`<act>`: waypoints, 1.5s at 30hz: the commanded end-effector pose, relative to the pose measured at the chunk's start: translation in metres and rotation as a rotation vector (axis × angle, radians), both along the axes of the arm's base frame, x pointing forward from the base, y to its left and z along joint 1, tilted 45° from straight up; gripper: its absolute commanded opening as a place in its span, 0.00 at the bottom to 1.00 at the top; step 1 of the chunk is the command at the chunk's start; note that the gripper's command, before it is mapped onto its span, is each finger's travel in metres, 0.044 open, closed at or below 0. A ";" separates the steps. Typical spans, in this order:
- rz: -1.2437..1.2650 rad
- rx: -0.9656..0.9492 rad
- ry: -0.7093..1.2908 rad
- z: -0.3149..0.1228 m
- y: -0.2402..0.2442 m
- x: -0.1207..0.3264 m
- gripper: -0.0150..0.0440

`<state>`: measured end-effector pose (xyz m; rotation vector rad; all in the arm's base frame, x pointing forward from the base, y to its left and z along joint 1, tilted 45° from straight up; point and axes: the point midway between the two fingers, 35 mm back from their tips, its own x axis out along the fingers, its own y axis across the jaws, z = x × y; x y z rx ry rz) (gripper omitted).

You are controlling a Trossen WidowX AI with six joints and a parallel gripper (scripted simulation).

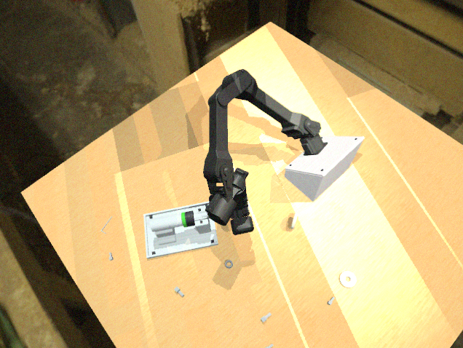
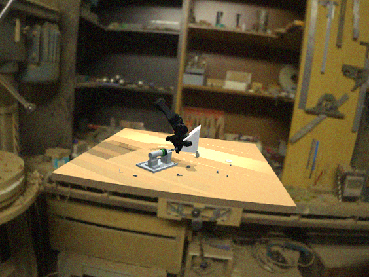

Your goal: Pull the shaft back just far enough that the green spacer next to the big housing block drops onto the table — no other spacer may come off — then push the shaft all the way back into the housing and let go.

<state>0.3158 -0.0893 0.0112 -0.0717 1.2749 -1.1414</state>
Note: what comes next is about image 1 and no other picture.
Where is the small grey bolt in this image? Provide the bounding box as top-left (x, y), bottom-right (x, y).
top-left (174, 287), bottom-right (185, 296)
top-left (261, 313), bottom-right (271, 322)

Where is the white flat washer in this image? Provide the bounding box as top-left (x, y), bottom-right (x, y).
top-left (339, 271), bottom-right (356, 288)

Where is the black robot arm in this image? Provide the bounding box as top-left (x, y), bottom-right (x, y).
top-left (203, 69), bottom-right (328, 226)

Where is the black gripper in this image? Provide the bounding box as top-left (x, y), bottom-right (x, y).
top-left (230, 193), bottom-right (254, 235)

